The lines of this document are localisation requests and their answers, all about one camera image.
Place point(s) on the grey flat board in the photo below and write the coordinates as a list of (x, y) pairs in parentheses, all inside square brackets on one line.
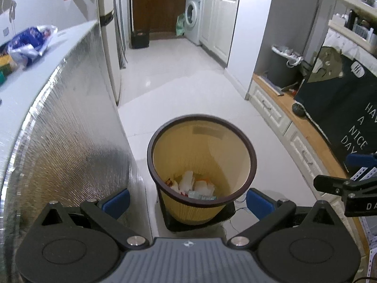
[(272, 86)]

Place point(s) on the silver foil covered table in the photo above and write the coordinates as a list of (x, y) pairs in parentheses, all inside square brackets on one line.
[(73, 138)]

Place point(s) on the white washing machine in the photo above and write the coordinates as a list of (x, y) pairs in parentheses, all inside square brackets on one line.
[(193, 17)]

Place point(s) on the yellow green sponge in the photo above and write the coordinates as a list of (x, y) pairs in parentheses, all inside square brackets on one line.
[(4, 62)]

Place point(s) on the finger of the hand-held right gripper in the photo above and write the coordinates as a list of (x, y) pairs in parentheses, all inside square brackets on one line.
[(360, 160), (330, 184)]

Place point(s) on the grey trash can white liner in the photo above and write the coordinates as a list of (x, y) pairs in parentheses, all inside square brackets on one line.
[(279, 67)]

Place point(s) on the white perforated metal rail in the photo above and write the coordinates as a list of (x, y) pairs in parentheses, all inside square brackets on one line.
[(369, 241)]

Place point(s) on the black round object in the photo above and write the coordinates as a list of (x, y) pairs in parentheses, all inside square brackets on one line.
[(299, 109)]

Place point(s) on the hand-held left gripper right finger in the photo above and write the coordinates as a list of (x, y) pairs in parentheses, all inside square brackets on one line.
[(259, 203)]

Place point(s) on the beige refrigerator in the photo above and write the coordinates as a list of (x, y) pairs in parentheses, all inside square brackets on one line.
[(109, 50)]

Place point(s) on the yellow trash bin brown rim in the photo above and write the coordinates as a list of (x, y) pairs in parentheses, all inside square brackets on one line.
[(223, 159)]

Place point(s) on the white low cabinet wooden top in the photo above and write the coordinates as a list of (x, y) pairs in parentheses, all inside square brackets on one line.
[(274, 106)]

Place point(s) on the brown wooden door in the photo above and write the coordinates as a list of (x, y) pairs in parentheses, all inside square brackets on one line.
[(159, 11)]

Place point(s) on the thin grey pole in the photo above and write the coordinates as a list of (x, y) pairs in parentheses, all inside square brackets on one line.
[(318, 23)]

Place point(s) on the clear plastic wrapper orange print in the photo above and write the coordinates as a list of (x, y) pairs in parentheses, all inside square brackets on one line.
[(170, 182)]

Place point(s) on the white kitchen base cabinets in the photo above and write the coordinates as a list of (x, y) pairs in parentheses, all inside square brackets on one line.
[(219, 26)]

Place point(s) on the small green packet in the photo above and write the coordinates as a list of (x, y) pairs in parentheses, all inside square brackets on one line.
[(2, 77)]

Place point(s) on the dark printed cloth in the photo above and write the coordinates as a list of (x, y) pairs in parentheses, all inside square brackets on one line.
[(338, 106)]

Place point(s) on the white pink tissue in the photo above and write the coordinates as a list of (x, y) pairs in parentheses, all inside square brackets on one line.
[(188, 182)]

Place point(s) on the black floor box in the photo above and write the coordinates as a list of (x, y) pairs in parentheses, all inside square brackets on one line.
[(140, 39)]

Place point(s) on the blue plastic bag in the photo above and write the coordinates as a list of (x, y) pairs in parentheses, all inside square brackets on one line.
[(29, 39)]

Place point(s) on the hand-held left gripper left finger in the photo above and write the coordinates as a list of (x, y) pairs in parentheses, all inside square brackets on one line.
[(116, 203)]

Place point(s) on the row of bottles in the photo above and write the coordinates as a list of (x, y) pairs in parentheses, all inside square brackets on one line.
[(359, 26)]

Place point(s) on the green plastic bag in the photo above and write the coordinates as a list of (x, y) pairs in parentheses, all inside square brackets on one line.
[(181, 25)]

